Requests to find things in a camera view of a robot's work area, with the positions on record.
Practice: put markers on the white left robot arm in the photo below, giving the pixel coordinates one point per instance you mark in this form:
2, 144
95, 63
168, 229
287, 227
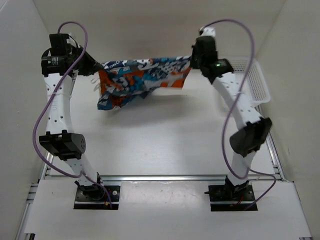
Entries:
60, 65

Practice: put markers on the colourful patterned shorts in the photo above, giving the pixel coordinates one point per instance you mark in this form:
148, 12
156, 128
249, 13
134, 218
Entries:
121, 81

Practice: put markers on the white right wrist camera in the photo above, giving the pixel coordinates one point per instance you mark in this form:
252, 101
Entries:
207, 31

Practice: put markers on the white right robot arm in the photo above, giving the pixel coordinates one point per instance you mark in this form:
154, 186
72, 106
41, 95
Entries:
252, 128

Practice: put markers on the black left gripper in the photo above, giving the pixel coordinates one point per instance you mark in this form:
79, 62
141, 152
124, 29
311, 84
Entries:
91, 66

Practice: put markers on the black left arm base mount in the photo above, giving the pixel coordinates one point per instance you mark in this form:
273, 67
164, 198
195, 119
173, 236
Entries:
95, 198

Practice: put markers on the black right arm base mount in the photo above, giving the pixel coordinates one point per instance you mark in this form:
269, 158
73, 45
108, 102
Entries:
221, 199

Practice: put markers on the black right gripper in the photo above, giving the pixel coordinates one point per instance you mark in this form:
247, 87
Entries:
193, 54

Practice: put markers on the white perforated plastic basket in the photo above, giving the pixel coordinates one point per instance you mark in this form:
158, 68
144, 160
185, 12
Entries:
255, 86

